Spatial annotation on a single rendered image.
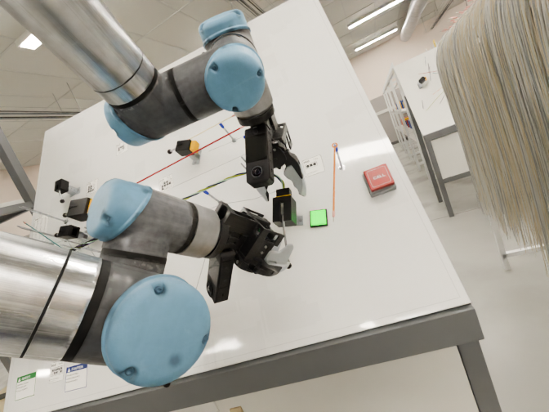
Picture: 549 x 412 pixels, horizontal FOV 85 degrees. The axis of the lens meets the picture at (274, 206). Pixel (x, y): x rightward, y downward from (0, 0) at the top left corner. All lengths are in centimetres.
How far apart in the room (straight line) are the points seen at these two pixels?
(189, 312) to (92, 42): 28
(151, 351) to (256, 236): 28
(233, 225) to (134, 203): 15
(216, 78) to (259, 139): 19
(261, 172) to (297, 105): 39
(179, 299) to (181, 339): 3
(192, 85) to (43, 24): 15
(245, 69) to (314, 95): 50
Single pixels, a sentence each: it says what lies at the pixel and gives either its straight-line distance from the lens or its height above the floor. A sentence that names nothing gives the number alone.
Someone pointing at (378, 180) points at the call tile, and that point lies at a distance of 67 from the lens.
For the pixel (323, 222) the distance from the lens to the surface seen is 68.
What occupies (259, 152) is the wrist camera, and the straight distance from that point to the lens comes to 54.
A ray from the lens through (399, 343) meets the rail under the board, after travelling 66.
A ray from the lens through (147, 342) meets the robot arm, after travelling 24.
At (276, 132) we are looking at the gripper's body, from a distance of 61.
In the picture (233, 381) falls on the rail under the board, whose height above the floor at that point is 84.
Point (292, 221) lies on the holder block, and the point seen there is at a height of 110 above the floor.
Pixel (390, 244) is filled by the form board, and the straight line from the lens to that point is 66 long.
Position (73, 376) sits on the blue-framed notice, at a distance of 102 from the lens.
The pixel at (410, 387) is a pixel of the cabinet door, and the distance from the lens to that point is 78.
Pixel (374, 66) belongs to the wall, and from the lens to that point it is 1171.
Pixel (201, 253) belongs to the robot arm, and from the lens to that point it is 43.
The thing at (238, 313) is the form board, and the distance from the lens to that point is 72.
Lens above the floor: 124
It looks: 9 degrees down
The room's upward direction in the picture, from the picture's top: 23 degrees counter-clockwise
